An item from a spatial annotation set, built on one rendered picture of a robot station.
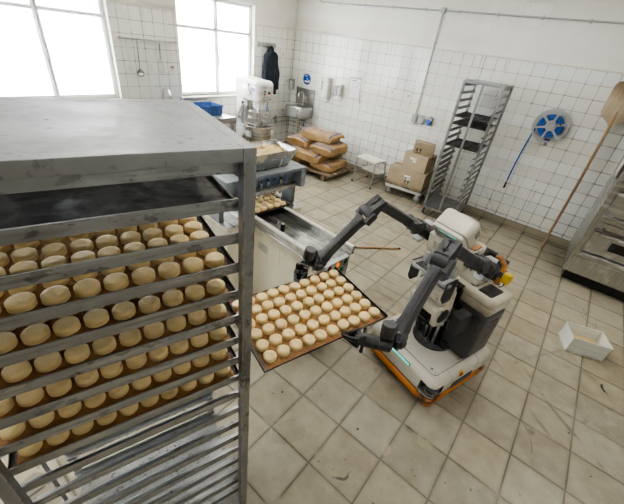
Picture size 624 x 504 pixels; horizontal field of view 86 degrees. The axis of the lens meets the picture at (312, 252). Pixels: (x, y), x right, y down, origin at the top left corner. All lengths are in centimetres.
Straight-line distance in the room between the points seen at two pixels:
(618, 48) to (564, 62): 48
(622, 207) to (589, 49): 194
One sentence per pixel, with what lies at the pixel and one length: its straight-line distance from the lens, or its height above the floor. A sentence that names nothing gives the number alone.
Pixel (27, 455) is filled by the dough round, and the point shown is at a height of 105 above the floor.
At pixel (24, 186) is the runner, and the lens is 72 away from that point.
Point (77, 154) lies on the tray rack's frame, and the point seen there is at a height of 182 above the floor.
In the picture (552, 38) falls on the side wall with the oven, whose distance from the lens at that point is 555.
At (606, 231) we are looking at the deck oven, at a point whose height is 69.
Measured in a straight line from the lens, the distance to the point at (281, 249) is 227.
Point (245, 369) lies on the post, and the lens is 114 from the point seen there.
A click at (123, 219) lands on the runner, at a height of 168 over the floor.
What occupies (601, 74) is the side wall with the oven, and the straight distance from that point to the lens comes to 548.
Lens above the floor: 202
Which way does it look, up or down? 32 degrees down
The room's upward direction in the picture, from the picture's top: 8 degrees clockwise
